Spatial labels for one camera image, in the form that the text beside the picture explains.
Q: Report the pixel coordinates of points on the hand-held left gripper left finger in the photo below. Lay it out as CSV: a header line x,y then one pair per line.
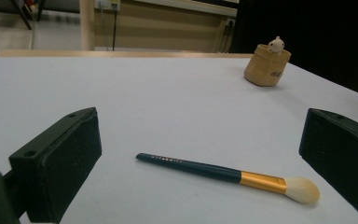
x,y
62,161

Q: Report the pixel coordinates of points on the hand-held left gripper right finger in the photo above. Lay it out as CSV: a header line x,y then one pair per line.
x,y
341,155

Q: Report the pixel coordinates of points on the tan holder with bear figure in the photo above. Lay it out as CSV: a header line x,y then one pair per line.
x,y
266,69

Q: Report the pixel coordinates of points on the dark chair leg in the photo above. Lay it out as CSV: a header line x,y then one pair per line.
x,y
21,14

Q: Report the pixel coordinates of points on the beige wooden cabinet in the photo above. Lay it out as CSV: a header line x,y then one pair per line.
x,y
164,26

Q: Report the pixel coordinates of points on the wall power socket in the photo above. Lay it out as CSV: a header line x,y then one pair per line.
x,y
107,4

